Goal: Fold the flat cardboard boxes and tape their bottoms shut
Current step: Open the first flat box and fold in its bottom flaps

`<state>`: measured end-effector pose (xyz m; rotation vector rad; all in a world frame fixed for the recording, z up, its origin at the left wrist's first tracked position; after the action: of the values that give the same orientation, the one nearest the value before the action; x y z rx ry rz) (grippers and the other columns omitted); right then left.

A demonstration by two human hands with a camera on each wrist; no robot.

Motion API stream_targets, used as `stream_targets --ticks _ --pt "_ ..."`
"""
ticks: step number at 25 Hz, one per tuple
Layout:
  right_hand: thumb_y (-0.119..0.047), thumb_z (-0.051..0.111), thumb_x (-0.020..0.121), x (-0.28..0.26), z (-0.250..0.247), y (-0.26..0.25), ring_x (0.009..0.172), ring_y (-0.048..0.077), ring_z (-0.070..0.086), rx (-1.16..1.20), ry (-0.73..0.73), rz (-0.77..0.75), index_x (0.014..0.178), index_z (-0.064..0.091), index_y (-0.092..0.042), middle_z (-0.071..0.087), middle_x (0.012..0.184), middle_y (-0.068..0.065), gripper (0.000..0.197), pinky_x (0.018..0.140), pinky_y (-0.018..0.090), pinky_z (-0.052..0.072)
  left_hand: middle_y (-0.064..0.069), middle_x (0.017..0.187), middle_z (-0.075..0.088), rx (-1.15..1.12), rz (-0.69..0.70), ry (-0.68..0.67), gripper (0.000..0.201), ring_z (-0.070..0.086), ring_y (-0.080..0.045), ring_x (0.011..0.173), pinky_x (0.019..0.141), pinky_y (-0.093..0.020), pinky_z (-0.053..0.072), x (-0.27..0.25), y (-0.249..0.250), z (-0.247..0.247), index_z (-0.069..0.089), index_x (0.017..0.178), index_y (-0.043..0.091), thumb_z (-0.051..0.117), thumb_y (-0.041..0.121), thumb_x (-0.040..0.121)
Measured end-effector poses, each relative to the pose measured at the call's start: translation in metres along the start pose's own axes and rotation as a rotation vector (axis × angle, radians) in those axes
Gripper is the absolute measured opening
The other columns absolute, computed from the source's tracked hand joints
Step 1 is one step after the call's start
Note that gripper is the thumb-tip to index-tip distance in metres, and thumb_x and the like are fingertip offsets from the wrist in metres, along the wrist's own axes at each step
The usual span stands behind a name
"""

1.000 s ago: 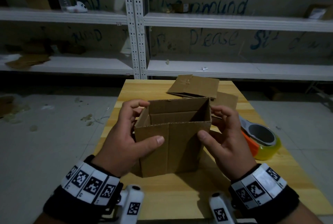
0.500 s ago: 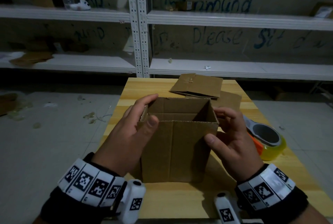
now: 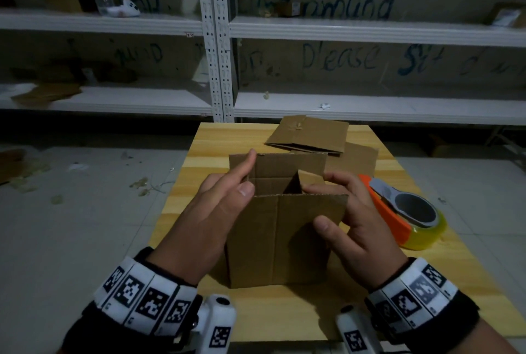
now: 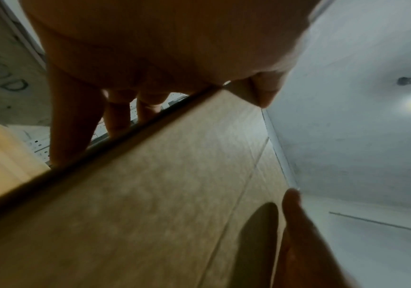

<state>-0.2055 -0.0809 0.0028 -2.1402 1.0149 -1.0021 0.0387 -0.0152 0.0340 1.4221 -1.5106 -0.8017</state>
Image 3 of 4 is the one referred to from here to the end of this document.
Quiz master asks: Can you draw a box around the white dotted plastic gadget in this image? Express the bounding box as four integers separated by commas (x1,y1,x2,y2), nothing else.
110,0,141,18

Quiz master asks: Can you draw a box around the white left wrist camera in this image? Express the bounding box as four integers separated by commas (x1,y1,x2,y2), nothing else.
180,294,238,354

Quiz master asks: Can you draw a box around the person's right forearm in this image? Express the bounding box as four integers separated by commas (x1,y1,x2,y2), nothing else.
464,318,521,354

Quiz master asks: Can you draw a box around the person's left hand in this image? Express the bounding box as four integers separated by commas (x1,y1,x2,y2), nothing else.
146,148,258,287

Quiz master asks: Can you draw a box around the white metal shelf rack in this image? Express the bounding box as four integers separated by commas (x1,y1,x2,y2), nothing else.
209,0,526,149
0,0,225,123

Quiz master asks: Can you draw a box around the carton with white label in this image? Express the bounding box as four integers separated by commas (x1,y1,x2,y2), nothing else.
487,2,526,29

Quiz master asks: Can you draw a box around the brown cardboard blank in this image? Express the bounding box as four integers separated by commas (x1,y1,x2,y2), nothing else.
324,142,379,179

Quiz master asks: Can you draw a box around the white marker cube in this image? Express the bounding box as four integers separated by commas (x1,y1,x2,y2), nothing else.
335,304,385,354

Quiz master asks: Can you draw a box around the black wristband with markers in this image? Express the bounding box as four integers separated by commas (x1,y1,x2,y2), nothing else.
364,257,481,354
59,247,204,354

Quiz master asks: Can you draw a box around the small brown carton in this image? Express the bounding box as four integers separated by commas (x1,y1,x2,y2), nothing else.
276,0,303,17

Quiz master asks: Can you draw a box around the black left wristband with markers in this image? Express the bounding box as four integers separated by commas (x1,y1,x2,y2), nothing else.
59,247,204,354

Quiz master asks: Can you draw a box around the black right wristband with markers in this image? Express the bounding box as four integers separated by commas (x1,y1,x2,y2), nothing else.
364,257,481,354

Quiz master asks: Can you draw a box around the brown cardboard box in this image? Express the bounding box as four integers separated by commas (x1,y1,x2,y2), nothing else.
266,115,350,157
225,151,349,289

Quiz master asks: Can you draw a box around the person's right hand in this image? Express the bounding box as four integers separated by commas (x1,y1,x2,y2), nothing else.
303,171,410,291

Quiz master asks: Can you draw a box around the orange tape dispenser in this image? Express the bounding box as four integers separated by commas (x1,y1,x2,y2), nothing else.
358,174,439,248

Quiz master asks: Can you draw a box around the yellow tape roll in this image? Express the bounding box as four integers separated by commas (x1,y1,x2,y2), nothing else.
401,201,448,251

